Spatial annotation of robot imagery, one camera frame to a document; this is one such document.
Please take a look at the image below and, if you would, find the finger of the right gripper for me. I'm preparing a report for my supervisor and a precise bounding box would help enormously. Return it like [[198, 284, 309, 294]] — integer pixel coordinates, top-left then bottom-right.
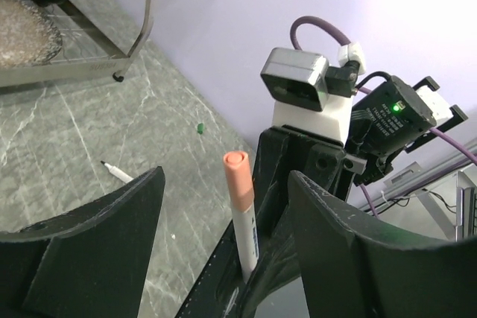
[[176, 204, 300, 317]]

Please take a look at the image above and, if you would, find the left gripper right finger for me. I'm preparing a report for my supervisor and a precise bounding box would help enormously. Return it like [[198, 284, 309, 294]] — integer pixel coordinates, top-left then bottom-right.
[[288, 171, 476, 317]]

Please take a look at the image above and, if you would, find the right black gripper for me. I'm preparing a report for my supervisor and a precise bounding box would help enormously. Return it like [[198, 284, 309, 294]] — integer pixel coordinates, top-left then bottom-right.
[[253, 126, 358, 236]]

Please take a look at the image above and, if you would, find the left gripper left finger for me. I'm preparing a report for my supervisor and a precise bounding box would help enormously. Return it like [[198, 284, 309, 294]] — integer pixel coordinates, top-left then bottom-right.
[[1, 167, 165, 317]]

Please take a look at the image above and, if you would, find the white pen orange cap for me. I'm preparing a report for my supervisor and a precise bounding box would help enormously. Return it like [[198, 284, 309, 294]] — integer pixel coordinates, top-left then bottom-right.
[[223, 151, 259, 282]]

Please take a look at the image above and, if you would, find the white marker black tip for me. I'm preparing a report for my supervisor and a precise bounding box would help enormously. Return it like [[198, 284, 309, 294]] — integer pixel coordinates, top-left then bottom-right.
[[101, 160, 133, 184]]

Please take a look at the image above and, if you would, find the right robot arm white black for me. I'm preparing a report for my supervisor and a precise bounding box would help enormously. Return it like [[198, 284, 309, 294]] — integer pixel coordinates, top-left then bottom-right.
[[178, 74, 466, 317]]

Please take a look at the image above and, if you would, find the steel dish rack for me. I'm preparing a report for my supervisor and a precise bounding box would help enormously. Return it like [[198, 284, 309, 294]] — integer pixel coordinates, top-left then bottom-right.
[[1, 0, 154, 87]]

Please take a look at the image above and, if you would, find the speckled grey plate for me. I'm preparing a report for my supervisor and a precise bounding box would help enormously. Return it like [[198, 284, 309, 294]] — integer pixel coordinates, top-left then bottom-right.
[[1, 0, 63, 69]]

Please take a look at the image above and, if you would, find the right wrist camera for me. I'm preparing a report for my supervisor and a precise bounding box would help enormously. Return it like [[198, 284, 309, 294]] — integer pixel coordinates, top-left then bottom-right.
[[260, 42, 366, 112]]

